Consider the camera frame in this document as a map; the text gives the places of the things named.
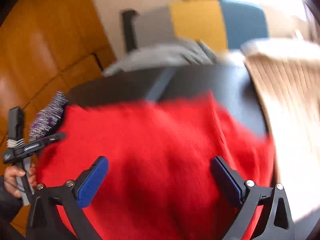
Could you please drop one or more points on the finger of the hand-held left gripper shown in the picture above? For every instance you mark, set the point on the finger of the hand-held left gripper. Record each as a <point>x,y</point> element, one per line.
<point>47,140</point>
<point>16,122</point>

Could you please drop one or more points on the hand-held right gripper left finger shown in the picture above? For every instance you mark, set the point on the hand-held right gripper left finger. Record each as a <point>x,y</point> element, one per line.
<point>92,182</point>

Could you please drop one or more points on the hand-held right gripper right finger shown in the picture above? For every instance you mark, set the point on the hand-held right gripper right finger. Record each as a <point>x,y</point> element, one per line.
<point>225,180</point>

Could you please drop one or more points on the red knit sweater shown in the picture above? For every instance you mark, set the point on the red knit sweater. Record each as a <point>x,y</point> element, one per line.
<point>150,167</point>

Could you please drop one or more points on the cream ribbed knit sweater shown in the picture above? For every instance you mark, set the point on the cream ribbed knit sweater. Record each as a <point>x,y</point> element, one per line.
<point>290,105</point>

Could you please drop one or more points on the person's left forearm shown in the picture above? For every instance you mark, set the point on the person's left forearm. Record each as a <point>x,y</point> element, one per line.
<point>8,210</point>

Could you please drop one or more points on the person's left hand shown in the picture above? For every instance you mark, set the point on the person's left hand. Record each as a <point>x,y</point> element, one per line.
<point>12,177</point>

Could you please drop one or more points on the speckled patterned cloth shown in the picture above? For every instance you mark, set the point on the speckled patterned cloth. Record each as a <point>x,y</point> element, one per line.
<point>47,116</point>

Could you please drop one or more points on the wooden wardrobe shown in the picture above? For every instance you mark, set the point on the wooden wardrobe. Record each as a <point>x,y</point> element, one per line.
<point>45,42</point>

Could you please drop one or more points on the grey button shirt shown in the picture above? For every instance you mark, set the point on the grey button shirt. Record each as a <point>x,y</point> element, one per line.
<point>162,55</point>

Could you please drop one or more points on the grey yellow blue chair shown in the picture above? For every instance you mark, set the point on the grey yellow blue chair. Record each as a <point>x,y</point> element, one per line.
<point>200,22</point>

